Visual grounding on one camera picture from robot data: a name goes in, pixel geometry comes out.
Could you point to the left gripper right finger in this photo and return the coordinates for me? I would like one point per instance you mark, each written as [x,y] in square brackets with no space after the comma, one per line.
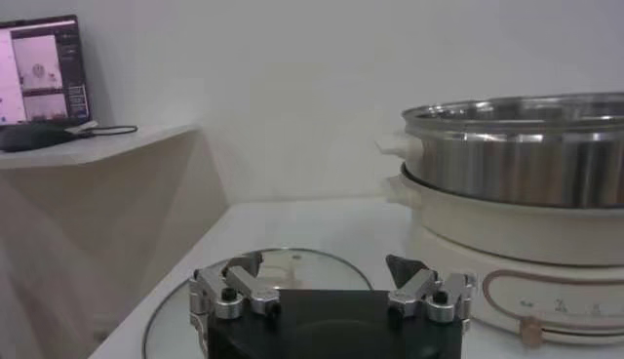
[414,288]

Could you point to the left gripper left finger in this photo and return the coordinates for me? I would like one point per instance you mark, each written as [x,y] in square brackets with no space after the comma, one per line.
[253,288]

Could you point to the steel steamer basket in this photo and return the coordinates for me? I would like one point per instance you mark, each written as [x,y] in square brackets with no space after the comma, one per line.
[526,161]

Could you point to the glass pot lid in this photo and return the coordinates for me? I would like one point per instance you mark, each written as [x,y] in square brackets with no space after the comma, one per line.
[312,270]

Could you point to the cream electric cooker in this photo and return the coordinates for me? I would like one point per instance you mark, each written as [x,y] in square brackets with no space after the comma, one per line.
[512,229]

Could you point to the white side table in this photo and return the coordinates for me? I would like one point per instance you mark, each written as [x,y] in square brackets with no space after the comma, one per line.
[97,219]

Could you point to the black laptop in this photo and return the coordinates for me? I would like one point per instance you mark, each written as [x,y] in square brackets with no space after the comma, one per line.
[44,73]

